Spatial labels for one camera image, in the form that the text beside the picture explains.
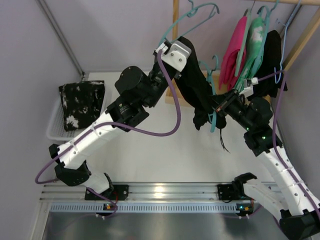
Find wooden clothes rack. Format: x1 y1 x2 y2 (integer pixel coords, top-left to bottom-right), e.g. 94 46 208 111
156 0 320 108

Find empty teal hanger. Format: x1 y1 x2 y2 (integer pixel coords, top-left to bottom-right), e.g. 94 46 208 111
157 0 221 47

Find black trousers on blue hanger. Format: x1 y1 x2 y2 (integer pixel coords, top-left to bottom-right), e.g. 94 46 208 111
250 30 284 99

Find pink trousers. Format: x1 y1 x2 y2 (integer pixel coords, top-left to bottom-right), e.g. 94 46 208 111
219 16 247 91

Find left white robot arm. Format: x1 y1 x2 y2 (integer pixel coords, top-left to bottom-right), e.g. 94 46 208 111
49 57 184 198

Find teal hanger with black trousers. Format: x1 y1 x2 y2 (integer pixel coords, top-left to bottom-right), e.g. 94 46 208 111
198 54 219 133

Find light blue hanger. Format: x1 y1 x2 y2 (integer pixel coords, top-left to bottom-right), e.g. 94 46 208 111
274 0 301 84

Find white plastic basket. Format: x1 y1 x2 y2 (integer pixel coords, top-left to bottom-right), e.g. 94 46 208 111
46 88 113 142

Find grey slotted cable duct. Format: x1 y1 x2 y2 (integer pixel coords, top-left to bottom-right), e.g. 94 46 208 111
50 202 255 214

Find green patterned trousers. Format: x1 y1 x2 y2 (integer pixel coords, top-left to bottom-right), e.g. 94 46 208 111
234 17 262 92

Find teal hanger with green trousers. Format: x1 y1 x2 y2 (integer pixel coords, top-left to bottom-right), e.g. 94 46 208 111
249 0 279 78

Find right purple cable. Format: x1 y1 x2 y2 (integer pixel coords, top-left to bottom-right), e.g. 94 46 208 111
256 69 320 240

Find black white patterned garment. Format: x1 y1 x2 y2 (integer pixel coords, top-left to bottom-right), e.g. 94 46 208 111
58 80 106 132

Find black trousers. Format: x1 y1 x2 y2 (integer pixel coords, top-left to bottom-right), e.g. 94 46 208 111
250 30 284 99
175 36 215 131

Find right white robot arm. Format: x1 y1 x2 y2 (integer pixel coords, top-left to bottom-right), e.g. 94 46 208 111
211 90 320 240

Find grey-green hanger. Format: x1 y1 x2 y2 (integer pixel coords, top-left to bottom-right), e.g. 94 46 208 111
234 8 252 77

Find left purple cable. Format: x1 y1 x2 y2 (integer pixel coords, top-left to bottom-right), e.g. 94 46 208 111
34 48 182 218

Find aluminium corner post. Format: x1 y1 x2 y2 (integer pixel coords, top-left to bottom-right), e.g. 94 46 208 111
35 0 86 80

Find purple cable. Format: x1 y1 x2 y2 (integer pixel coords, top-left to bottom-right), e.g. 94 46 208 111
256 69 320 240
34 48 182 218

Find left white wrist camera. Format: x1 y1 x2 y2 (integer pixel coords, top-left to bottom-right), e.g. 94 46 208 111
153 40 192 72

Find aluminium mounting rail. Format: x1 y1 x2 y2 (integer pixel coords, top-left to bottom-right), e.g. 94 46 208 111
39 181 287 201

